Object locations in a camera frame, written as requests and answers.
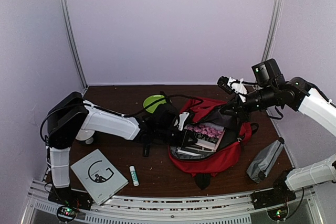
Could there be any left aluminium frame post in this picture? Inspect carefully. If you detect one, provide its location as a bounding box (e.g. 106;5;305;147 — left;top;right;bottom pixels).
60;0;88;90

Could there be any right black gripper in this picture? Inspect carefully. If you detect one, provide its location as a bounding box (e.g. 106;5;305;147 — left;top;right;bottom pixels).
220;84;278;123

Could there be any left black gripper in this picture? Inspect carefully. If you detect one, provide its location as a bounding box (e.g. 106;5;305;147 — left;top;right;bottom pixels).
156;125;198;148

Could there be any white and black bowl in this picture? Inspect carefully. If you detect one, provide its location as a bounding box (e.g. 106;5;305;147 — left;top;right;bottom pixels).
75;130;95;145

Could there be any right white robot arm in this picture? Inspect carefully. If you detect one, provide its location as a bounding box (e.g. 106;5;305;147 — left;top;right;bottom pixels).
217;58;335;204

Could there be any red backpack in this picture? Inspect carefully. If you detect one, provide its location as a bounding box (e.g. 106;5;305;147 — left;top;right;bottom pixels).
168;97;259;190

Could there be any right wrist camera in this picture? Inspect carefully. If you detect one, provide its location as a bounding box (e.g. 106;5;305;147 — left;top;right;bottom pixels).
217;76;247;103

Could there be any pink black highlighter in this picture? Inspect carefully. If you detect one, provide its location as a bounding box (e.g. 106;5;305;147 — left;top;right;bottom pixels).
142;143;151;157

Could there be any grey G book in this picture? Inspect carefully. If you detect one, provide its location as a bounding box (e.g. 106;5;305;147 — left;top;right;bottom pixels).
70;149;129;205

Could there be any grey pencil case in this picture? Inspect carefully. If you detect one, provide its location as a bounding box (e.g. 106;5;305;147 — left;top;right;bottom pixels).
246;137;285;183

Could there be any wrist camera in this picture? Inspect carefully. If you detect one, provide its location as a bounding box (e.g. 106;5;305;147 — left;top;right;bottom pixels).
174;112;190;131
217;76;247;103

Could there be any grey ianra magazine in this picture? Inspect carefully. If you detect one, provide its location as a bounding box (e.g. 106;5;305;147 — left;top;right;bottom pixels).
176;147;209;156

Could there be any right aluminium frame post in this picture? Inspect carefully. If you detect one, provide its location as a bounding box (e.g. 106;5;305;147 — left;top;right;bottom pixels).
260;0;284;62

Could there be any front aluminium rail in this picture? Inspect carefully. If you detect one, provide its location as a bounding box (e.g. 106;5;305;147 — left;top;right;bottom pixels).
19;180;324;223

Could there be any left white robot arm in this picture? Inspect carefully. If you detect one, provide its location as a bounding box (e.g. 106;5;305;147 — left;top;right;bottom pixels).
41;91;193;205

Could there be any white designer fate book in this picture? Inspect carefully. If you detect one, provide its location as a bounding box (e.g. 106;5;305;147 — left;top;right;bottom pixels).
184;123;225;152

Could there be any white glue stick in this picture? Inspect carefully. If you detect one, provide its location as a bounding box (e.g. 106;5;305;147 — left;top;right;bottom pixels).
129;166;140;186

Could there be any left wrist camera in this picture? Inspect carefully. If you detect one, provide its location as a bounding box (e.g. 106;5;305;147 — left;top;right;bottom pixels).
174;112;190;131

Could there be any green plate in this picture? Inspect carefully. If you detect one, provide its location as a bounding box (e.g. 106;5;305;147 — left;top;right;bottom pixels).
143;94;166;113

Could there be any aluminium frame post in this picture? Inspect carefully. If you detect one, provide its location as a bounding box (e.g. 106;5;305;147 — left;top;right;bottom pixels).
60;0;88;90
260;0;284;62

